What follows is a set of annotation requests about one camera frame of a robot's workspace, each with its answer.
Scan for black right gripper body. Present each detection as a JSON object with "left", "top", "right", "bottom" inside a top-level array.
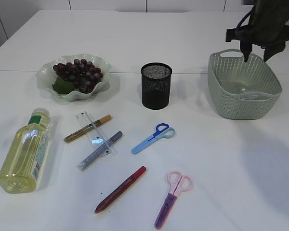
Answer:
[{"left": 225, "top": 14, "right": 289, "bottom": 47}]

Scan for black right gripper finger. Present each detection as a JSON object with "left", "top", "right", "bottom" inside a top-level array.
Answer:
[
  {"left": 240, "top": 41, "right": 252, "bottom": 63},
  {"left": 263, "top": 45, "right": 284, "bottom": 62}
]

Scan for clear plastic sheet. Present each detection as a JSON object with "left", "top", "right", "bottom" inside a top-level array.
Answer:
[{"left": 225, "top": 82, "right": 268, "bottom": 101}]

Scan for purple artificial grape bunch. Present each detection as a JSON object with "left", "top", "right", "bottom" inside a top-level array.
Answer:
[{"left": 53, "top": 59, "right": 103, "bottom": 94}]

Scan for yellow liquid plastic bottle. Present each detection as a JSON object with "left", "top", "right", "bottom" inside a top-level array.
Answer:
[{"left": 0, "top": 108, "right": 50, "bottom": 194}]

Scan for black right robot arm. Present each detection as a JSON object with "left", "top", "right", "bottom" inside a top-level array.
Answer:
[{"left": 225, "top": 0, "right": 289, "bottom": 62}]

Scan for green plastic woven basket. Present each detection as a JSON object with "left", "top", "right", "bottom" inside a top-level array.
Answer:
[{"left": 208, "top": 50, "right": 282, "bottom": 120}]

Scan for black mesh pen cup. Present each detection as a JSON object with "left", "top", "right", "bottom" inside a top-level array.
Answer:
[{"left": 141, "top": 63, "right": 172, "bottom": 110}]

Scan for gold marker pen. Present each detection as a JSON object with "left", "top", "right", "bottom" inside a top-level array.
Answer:
[{"left": 64, "top": 112, "right": 112, "bottom": 144}]

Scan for clear plastic ruler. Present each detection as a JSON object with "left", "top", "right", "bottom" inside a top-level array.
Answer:
[{"left": 73, "top": 111, "right": 121, "bottom": 161}]

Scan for red marker pen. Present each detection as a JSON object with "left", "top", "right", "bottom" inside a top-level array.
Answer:
[{"left": 94, "top": 166, "right": 146, "bottom": 214}]

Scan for green wavy glass plate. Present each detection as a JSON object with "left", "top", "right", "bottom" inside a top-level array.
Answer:
[{"left": 36, "top": 53, "right": 111, "bottom": 102}]

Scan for silver marker pen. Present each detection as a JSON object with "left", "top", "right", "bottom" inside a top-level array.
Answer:
[{"left": 77, "top": 131, "right": 123, "bottom": 171}]

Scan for blue scissors with sheath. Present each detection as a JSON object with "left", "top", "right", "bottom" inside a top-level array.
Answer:
[{"left": 131, "top": 123, "right": 176, "bottom": 154}]

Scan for pink scissors purple sheath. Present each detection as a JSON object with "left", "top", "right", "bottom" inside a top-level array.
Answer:
[{"left": 154, "top": 170, "right": 194, "bottom": 230}]

